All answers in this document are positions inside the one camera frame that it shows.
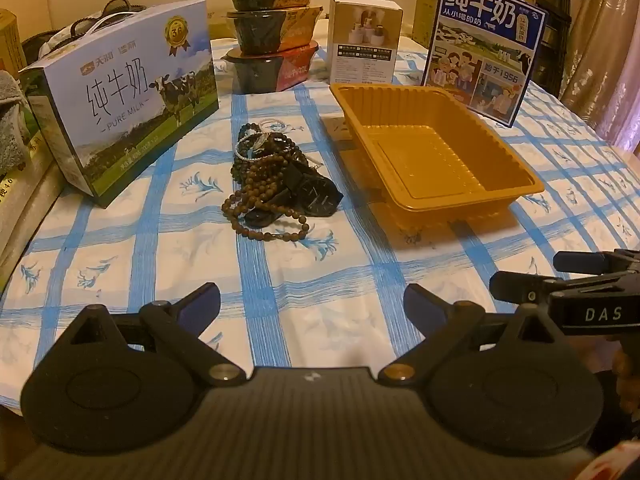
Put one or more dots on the light blue milk box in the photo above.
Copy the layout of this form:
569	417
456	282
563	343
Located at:
125	85

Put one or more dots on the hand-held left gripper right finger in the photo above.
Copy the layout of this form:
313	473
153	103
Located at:
422	306

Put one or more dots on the cardboard box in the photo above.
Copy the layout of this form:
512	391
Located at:
430	5

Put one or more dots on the red label instant rice bowl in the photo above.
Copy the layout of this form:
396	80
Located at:
270	70

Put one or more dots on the small white product box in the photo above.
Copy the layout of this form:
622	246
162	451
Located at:
365	40

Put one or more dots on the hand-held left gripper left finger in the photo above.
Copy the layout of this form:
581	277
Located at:
200	307

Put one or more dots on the yellow printed carton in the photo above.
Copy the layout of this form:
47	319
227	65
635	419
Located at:
7	40

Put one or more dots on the dark blue milk box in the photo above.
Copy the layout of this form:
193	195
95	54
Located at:
480	35

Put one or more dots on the pink patterned curtain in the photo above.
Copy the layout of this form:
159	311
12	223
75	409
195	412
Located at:
600	60

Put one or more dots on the orange label instant rice bowl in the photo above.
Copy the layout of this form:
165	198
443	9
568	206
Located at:
270	30

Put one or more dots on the blue checked tablecloth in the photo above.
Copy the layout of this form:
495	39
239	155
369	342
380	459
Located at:
175	260

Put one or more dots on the grey towel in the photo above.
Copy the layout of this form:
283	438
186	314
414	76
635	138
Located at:
10	125

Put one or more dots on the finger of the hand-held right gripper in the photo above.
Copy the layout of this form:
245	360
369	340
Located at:
520	287
585	261

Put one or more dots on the yellow plastic tray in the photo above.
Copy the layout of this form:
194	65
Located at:
425	160

